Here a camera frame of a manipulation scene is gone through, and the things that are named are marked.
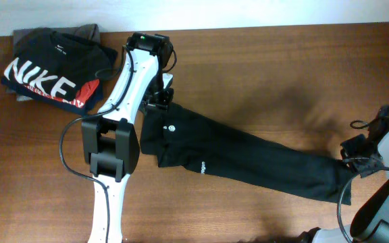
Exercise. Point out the red folded shirt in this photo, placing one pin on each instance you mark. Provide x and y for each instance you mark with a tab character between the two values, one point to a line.
82	96

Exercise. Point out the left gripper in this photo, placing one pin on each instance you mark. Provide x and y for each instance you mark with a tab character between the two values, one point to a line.
163	103

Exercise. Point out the navy folded shirt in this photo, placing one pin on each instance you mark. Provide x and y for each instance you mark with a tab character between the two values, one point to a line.
59	69

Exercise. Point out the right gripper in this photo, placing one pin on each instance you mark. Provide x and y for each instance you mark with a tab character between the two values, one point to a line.
346	153

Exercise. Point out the black Nike folded shirt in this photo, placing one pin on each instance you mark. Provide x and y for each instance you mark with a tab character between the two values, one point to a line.
59	67

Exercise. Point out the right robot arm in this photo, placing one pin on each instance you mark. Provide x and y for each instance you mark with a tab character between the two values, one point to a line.
371	221

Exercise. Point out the black t-shirt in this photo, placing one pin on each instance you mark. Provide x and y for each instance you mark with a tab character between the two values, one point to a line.
180	137

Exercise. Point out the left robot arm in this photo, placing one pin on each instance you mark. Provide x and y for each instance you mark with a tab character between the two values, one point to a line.
110	143

